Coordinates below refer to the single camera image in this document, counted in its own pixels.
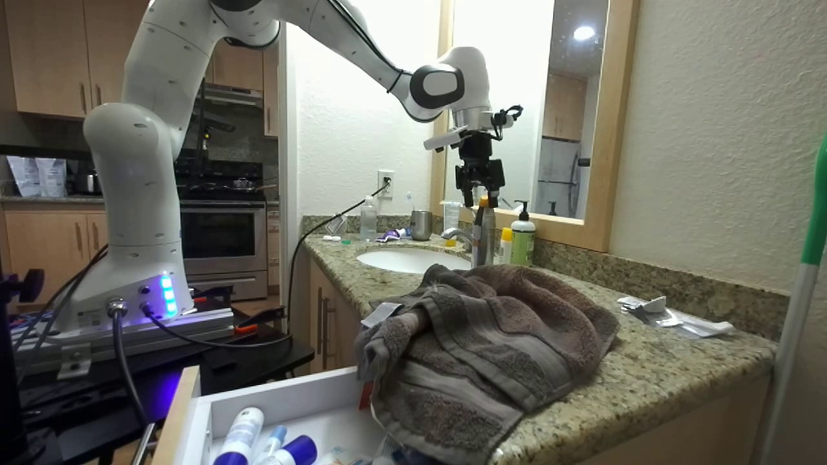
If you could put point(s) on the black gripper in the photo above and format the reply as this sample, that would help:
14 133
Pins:
478 168

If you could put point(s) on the grey brown towel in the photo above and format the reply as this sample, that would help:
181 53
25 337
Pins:
469 354

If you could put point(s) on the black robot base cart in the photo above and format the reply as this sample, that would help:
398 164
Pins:
71 421

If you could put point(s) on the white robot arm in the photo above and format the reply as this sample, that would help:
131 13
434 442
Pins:
137 137

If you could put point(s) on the chrome faucet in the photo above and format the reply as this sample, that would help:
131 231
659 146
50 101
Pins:
452 232

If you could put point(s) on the green soap pump bottle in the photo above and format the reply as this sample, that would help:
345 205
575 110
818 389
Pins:
523 235

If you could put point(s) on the metal toothbrush cup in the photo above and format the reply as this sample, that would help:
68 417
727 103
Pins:
418 226

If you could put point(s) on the wood framed mirror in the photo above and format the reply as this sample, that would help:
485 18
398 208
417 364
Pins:
514 36

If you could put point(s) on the clear plastic water bottle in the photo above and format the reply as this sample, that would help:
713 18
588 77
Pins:
368 218

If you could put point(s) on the wooden vanity cabinet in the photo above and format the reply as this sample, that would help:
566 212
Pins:
320 315

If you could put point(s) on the stainless steel oven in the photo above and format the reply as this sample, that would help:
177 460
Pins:
223 191

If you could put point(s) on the white drawer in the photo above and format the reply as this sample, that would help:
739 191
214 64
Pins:
323 405

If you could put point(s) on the blue cap white bottle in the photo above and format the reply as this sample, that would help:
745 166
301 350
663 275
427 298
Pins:
297 449

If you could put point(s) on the white blue deodorant bottle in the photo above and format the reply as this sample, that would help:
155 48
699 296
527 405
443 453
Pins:
241 436

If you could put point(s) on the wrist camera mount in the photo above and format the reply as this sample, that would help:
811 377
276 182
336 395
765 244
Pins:
488 128

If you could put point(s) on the green white broom handle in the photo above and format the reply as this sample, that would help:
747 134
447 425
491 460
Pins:
796 307

